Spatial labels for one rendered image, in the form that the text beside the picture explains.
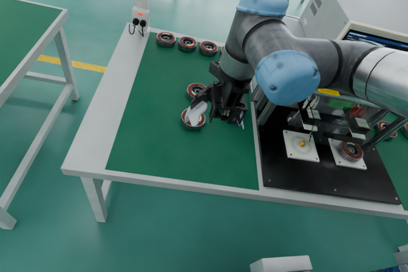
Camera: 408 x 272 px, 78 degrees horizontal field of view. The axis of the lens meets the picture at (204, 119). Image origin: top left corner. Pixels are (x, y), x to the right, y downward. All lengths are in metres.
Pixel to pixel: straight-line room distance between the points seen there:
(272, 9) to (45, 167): 1.77
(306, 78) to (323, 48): 0.07
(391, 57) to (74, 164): 0.97
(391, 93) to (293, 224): 1.69
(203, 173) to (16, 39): 1.15
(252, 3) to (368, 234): 2.11
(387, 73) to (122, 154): 0.89
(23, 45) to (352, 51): 1.43
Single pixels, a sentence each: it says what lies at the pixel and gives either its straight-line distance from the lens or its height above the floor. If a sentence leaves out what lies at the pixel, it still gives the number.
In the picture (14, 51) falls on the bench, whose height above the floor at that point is 0.75.
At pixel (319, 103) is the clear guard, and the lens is 1.04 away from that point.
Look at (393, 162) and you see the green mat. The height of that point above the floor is 0.75.
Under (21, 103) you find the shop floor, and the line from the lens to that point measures 2.34.
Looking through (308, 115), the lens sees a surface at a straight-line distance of 1.20.
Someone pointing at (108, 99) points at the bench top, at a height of 0.75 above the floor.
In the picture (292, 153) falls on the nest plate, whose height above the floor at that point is 0.78.
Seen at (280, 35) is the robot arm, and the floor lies 1.48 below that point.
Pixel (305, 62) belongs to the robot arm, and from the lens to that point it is 0.35.
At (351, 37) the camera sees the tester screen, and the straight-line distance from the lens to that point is 1.06.
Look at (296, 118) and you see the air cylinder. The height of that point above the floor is 0.82.
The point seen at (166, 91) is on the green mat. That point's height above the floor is 0.75.
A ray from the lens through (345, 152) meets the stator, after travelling 1.34.
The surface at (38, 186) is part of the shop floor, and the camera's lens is 1.91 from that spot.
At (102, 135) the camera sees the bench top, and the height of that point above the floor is 0.75.
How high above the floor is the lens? 1.65
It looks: 49 degrees down
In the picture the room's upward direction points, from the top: 19 degrees clockwise
